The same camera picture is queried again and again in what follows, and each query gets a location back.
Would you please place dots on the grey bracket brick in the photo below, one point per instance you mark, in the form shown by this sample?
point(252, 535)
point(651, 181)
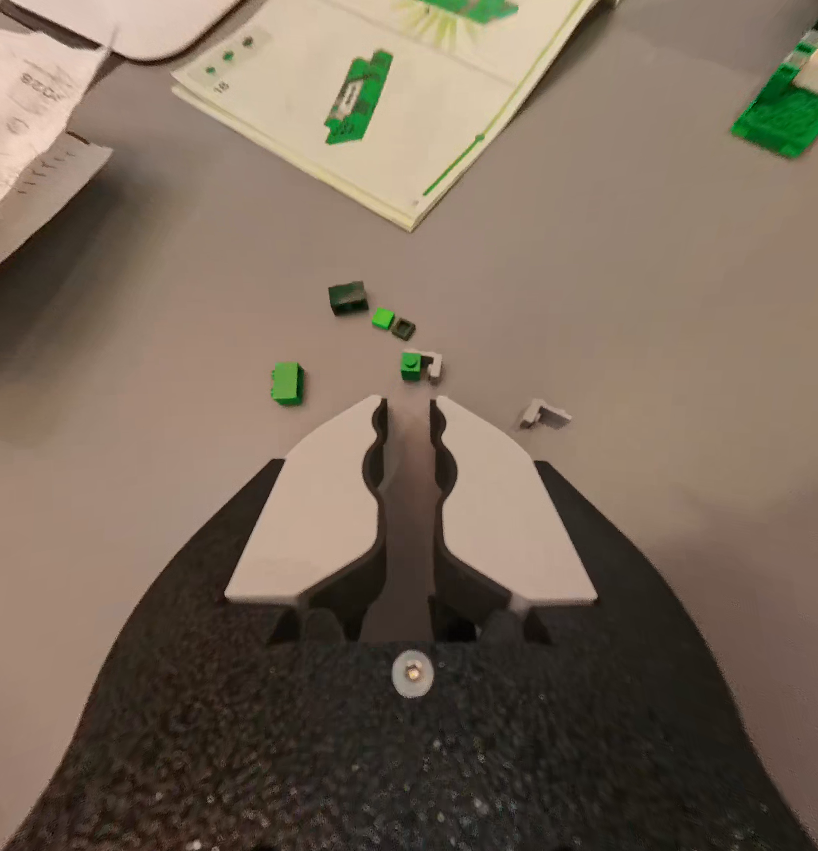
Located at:
point(555, 417)
point(437, 369)

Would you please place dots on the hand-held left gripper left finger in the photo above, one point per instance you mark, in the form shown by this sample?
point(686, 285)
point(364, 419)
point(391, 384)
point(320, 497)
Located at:
point(315, 518)

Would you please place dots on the white stand with tan band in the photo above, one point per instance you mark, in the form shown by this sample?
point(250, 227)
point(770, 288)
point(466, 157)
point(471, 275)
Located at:
point(169, 26)

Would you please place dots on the small green stud brick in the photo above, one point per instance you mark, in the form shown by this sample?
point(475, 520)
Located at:
point(411, 369)

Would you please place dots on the dark square tile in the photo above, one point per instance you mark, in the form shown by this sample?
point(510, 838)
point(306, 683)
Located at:
point(403, 328)

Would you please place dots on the green brick build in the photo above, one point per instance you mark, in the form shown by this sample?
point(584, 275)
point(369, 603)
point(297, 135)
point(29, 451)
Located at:
point(774, 119)

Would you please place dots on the grey desk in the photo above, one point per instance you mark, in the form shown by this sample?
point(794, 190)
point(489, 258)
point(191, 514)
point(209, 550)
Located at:
point(648, 299)

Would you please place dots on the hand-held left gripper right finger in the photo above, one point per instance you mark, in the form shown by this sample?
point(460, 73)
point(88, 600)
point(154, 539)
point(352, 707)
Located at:
point(508, 525)

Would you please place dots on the dark green brick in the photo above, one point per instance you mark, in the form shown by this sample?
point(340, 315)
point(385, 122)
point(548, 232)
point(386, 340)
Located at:
point(347, 299)

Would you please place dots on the white paper stack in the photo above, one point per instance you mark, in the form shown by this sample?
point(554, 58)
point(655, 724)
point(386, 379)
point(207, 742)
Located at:
point(23, 133)

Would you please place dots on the long green brick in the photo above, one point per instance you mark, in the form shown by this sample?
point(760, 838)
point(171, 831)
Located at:
point(288, 384)

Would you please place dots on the brick instruction booklet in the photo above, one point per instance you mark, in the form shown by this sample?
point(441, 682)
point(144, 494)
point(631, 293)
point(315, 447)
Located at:
point(302, 106)

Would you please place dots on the light green square tile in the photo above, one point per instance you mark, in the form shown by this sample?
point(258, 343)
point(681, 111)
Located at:
point(383, 319)

